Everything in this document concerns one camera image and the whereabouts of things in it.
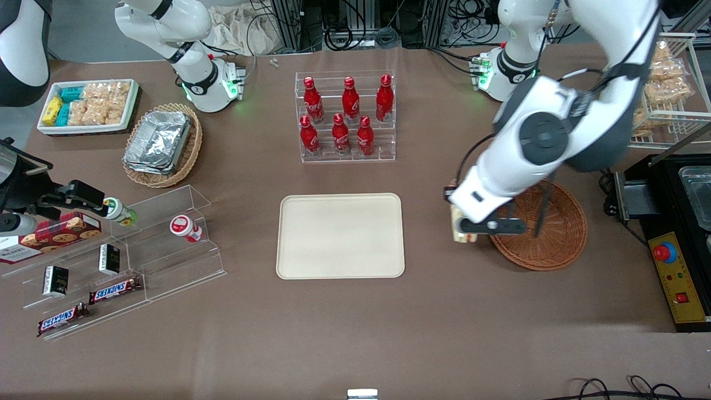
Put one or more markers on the small bottle with red lid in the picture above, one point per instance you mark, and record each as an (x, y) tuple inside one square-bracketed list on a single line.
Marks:
[(184, 228)]

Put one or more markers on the stacked aluminium foil containers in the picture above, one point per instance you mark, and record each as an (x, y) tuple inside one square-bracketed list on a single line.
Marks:
[(158, 141)]

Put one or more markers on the round brown wicker basket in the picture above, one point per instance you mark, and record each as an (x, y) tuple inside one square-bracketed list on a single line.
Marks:
[(561, 239)]

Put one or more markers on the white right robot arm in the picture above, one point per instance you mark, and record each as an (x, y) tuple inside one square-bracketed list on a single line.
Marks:
[(205, 83)]

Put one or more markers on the yellow snack packet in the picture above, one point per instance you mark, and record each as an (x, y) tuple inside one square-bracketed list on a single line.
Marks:
[(53, 110)]

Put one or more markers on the small bottle with green lid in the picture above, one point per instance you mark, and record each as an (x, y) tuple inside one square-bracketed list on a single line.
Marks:
[(118, 211)]

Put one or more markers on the clear rice cracker packet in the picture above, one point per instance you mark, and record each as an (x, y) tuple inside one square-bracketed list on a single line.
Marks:
[(95, 112), (95, 90), (78, 113), (119, 89), (115, 111)]

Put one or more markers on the oval light wicker basket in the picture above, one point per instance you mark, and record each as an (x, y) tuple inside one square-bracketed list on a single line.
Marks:
[(191, 150)]

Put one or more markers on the white rectangular snack tray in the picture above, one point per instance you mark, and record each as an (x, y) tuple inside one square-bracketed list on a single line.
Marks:
[(132, 105)]

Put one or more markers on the clear plastic container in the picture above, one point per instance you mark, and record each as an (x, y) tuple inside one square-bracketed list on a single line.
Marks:
[(699, 194)]

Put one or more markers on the red tartan cookie box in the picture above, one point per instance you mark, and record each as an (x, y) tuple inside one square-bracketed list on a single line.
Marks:
[(55, 236)]

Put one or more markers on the bagged fried snack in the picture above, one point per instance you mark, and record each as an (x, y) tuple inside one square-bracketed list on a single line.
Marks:
[(669, 91), (672, 70), (661, 51), (640, 119)]

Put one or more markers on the red cola bottle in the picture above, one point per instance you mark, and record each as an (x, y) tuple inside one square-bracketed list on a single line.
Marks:
[(350, 103), (384, 100), (309, 138), (313, 103), (340, 136), (365, 138)]

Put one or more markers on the clear acrylic stepped shelf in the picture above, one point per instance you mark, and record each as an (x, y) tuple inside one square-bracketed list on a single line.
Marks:
[(166, 266)]

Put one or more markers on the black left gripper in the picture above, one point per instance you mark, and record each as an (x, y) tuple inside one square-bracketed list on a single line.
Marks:
[(446, 190)]

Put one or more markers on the cream rectangular serving tray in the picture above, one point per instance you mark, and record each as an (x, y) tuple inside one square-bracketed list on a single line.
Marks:
[(339, 236)]

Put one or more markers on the black grey electronics box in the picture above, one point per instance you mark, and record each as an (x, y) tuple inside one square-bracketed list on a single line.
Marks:
[(636, 194)]

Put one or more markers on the red emergency stop button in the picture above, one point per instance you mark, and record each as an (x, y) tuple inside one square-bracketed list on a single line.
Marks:
[(665, 253)]

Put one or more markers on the small black carton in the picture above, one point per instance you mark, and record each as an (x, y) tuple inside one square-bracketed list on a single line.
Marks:
[(55, 280), (109, 259)]

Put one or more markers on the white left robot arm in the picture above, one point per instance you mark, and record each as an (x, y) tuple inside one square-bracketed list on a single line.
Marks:
[(539, 133)]

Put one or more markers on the triangular sandwich with fillings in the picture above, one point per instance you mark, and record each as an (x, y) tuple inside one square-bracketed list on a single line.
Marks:
[(464, 225)]

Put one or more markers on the yellow control panel box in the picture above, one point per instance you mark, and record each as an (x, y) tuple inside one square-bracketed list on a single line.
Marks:
[(680, 289)]

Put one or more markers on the Snickers chocolate bar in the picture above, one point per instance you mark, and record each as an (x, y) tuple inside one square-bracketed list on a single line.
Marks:
[(61, 319), (114, 290)]

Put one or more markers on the aluminium frame profile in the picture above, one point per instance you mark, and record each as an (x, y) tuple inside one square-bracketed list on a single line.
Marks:
[(291, 25)]

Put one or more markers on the beige crumpled cloth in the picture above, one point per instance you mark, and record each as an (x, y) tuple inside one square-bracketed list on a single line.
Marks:
[(244, 30)]

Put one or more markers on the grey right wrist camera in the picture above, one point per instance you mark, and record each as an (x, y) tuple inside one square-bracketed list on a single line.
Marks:
[(16, 224)]

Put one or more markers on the black base platform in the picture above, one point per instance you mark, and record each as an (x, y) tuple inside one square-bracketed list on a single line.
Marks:
[(666, 194)]

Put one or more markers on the grey metal bracket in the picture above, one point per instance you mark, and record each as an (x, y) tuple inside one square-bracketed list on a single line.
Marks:
[(362, 394)]

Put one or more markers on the clear acrylic bottle rack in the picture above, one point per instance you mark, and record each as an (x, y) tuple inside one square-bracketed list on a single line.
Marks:
[(383, 141)]

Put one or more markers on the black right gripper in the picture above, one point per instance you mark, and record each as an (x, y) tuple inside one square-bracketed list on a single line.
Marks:
[(26, 191)]

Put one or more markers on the teal snack packet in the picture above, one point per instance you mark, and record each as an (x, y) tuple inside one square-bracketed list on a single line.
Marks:
[(72, 93), (63, 115)]

